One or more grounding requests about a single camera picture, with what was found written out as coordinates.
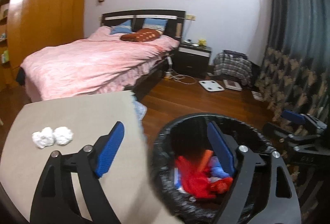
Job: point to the wooden wardrobe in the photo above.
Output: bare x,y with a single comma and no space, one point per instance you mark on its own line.
30,25

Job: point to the patterned dark curtain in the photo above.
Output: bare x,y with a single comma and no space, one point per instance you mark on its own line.
295,69

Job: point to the yellow plush toy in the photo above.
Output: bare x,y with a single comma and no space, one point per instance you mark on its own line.
202,42

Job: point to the red glove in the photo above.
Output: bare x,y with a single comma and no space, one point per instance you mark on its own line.
193,182
221,186

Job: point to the plaid cloth covered chair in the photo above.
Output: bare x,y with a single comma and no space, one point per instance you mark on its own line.
236,66

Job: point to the white tissue wad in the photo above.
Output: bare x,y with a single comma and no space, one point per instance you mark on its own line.
43,138
63,135

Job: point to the black clothing on bed corner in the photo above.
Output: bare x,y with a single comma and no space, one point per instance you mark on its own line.
20,77

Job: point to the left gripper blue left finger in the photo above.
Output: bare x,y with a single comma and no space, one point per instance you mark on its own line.
106,148

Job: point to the orange foam net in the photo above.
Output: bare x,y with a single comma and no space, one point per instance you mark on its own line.
203,164

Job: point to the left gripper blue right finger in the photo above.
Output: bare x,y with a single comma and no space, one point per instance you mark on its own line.
221,148

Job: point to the brown dotted cushion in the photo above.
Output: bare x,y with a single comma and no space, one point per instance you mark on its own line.
143,35

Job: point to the beige table cloth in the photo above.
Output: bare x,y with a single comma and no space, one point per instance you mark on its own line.
57,184

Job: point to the blue white carton box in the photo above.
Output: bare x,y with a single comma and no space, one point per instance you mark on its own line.
177,178

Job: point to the bed with pink duvet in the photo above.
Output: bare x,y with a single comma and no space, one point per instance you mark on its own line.
100,63

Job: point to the dark wooden headboard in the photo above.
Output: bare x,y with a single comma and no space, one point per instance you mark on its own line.
174,20

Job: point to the white bathroom scale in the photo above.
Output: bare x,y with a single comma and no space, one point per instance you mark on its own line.
211,85

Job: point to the right blue pillow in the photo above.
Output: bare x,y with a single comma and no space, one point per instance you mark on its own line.
156,24

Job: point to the blue pillow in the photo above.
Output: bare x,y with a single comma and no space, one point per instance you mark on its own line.
124,28
156,24

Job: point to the black white nightstand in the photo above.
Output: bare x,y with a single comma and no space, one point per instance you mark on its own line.
191,60

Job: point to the left blue pillow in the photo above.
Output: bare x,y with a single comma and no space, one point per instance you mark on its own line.
124,28

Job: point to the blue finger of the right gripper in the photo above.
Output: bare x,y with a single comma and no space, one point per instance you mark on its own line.
293,117

